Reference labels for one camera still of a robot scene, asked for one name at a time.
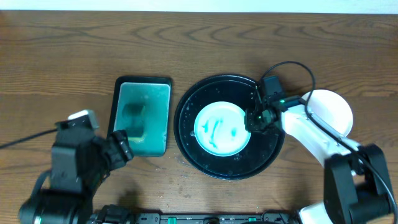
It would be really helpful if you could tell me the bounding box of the mint plate with three smears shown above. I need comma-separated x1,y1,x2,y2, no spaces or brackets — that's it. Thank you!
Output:
193,101,251,157

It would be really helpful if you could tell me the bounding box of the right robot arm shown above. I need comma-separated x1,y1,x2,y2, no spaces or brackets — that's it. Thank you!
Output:
244,95,397,223

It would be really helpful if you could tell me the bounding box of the black rectangular water tray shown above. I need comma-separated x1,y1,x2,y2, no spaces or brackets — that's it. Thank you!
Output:
107,75,172,157

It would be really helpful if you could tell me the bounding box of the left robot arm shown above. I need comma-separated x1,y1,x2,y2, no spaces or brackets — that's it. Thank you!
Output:
18,128,134,224

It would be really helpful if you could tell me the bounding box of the white plate with smears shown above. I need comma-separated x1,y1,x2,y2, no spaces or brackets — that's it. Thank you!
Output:
308,90,353,137

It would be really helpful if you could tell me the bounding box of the round black tray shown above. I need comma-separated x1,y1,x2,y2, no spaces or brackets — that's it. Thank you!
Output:
174,74,285,180

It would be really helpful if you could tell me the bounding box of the green scrubbing sponge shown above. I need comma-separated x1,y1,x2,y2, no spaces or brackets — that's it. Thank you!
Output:
123,103,146,141

